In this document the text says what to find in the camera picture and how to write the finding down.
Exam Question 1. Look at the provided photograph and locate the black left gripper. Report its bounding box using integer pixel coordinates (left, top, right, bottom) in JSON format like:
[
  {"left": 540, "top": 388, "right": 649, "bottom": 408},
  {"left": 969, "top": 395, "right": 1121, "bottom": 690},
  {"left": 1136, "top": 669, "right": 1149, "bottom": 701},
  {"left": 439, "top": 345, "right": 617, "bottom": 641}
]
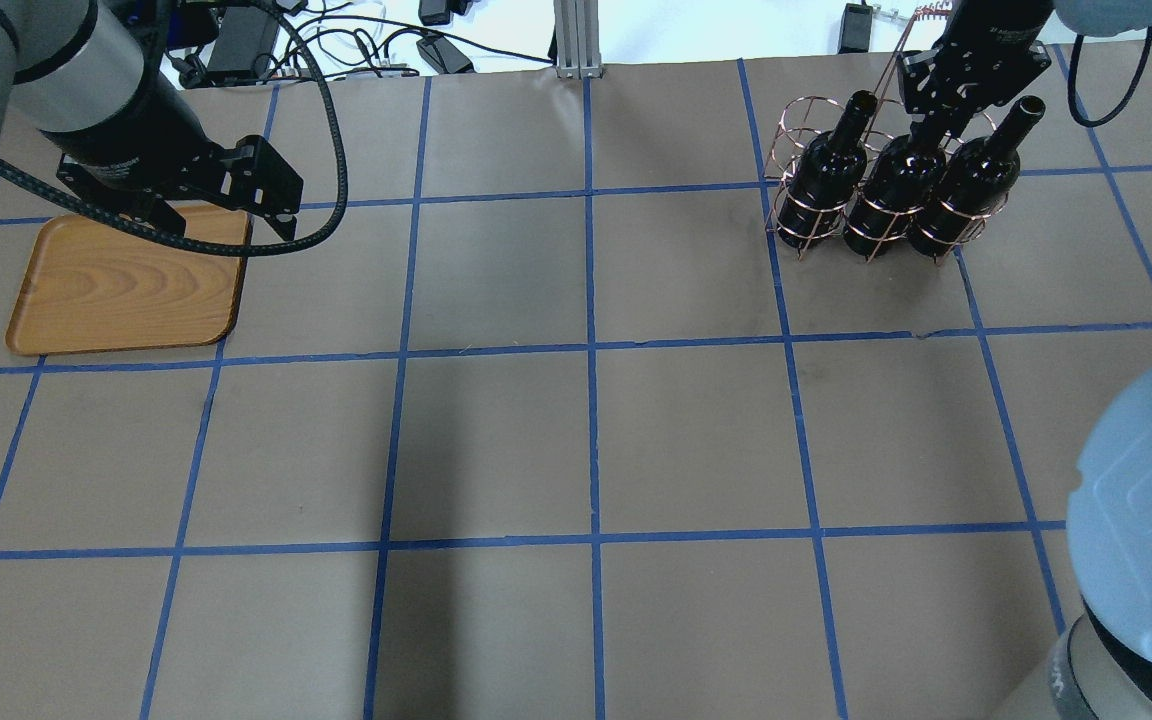
[{"left": 58, "top": 135, "right": 305, "bottom": 243}]

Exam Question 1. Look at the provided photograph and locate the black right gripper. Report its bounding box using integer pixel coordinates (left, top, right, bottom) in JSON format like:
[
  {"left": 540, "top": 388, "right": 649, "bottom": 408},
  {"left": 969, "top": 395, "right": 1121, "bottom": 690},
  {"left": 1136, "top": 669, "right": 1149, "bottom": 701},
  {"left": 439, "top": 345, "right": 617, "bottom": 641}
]
[{"left": 897, "top": 36, "right": 1051, "bottom": 152}]

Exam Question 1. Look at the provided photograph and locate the dark wine bottle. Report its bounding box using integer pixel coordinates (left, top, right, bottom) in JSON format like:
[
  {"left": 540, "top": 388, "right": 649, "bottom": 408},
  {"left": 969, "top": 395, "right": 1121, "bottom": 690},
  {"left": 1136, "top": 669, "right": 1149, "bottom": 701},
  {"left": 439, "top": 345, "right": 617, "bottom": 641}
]
[
  {"left": 774, "top": 90, "right": 879, "bottom": 253},
  {"left": 844, "top": 131, "right": 947, "bottom": 259},
  {"left": 909, "top": 94, "right": 1046, "bottom": 262}
]

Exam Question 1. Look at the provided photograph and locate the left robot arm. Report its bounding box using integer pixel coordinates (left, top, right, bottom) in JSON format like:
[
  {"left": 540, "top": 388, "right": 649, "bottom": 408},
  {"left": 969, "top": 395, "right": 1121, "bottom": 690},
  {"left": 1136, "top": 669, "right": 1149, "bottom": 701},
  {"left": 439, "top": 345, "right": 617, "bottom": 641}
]
[{"left": 0, "top": 1, "right": 303, "bottom": 258}]

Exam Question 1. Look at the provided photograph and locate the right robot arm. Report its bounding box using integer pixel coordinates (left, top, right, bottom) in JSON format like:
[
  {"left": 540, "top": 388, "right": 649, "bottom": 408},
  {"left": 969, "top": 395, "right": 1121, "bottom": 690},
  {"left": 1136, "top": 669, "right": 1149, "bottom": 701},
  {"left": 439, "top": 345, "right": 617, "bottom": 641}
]
[{"left": 900, "top": 1, "right": 1152, "bottom": 719}]

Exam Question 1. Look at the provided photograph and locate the wooden tray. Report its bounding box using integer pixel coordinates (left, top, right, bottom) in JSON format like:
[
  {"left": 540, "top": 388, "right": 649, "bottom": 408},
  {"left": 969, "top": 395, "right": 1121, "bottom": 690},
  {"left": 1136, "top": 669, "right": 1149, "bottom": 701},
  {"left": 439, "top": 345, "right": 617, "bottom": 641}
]
[{"left": 5, "top": 215, "right": 247, "bottom": 356}]

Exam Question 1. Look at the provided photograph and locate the black power adapter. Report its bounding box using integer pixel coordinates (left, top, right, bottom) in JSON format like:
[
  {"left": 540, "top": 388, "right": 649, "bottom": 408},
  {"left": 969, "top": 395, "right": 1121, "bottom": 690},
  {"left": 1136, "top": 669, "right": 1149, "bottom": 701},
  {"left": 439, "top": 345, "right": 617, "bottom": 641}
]
[{"left": 204, "top": 6, "right": 280, "bottom": 86}]

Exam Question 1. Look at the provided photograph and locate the copper wire bottle basket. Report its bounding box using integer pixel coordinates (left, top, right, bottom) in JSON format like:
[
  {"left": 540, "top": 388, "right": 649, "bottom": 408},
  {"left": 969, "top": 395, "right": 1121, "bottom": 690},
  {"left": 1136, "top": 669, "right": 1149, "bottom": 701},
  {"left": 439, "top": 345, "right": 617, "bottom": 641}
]
[{"left": 765, "top": 1, "right": 1053, "bottom": 263}]

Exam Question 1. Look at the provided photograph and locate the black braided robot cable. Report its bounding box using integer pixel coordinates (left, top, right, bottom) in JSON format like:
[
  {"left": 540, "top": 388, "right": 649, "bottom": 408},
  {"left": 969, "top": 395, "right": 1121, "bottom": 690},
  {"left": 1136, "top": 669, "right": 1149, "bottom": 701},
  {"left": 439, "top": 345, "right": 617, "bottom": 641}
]
[{"left": 0, "top": 0, "right": 349, "bottom": 256}]

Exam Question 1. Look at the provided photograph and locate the aluminium frame post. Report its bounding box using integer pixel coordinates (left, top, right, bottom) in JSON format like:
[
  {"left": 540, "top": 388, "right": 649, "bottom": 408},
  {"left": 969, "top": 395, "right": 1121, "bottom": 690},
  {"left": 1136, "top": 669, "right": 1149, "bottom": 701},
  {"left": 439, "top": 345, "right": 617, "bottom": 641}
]
[{"left": 553, "top": 0, "right": 605, "bottom": 79}]

